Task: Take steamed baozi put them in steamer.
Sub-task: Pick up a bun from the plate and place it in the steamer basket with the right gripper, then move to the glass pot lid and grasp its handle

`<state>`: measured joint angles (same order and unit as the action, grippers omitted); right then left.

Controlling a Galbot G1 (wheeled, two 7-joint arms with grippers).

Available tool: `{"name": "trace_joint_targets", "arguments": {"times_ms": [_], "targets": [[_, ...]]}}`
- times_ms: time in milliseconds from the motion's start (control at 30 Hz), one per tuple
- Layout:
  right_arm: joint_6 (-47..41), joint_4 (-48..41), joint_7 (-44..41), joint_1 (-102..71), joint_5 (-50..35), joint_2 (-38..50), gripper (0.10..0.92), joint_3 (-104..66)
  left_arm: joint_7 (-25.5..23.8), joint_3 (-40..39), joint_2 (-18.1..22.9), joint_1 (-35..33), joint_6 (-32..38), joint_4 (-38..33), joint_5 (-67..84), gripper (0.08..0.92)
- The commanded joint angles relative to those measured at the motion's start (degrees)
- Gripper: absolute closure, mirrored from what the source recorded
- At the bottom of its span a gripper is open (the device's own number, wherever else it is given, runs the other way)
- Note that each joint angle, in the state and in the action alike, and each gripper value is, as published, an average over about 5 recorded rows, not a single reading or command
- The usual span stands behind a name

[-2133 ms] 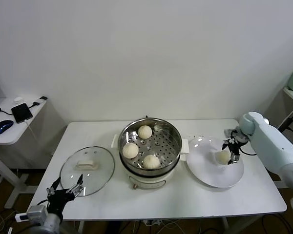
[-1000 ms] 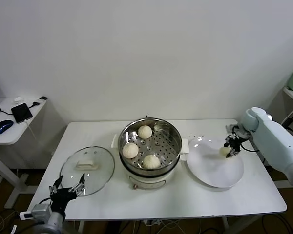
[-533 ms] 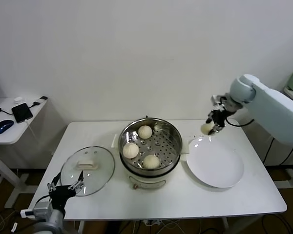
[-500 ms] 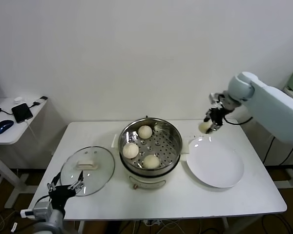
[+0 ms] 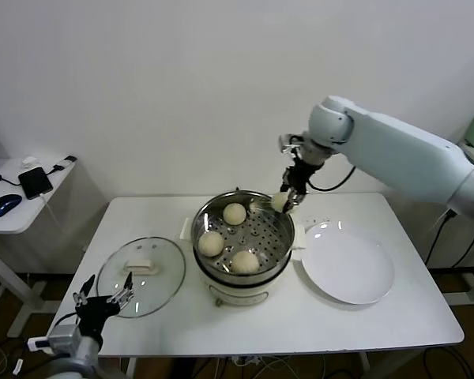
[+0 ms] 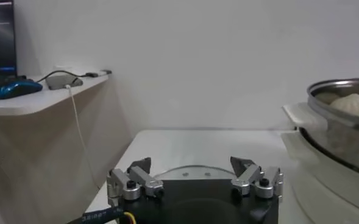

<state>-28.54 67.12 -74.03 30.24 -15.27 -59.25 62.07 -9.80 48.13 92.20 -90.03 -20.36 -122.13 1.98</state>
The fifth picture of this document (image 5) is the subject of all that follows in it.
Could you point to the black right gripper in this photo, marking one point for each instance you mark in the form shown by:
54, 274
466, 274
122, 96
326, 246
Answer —
300, 175

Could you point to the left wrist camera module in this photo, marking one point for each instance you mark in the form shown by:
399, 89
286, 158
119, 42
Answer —
65, 337

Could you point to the white steamed baozi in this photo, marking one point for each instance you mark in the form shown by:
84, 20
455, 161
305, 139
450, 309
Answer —
234, 213
210, 243
245, 262
278, 200

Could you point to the black usb adapter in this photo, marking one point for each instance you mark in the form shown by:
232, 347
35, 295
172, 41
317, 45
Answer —
65, 162

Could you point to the blue computer mouse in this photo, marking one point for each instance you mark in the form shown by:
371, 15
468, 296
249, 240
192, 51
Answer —
4, 205

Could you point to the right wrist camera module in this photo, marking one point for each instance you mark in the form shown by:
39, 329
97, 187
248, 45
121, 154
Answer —
290, 144

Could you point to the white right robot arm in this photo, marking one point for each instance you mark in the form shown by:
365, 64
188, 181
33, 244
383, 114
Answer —
399, 150

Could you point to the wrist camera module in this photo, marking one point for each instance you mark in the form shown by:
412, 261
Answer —
65, 337
290, 144

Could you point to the white round plate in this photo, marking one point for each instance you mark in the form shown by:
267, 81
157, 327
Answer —
347, 264

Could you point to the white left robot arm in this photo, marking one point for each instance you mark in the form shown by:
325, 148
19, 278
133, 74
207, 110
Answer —
83, 365

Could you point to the black smartphone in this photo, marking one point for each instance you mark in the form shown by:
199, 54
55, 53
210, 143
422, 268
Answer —
34, 182

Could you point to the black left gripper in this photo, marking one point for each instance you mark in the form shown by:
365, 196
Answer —
96, 310

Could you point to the white side desk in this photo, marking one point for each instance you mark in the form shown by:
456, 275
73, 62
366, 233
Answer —
8, 226

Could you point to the stainless steel steamer basket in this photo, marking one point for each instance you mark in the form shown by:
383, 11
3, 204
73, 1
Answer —
264, 237

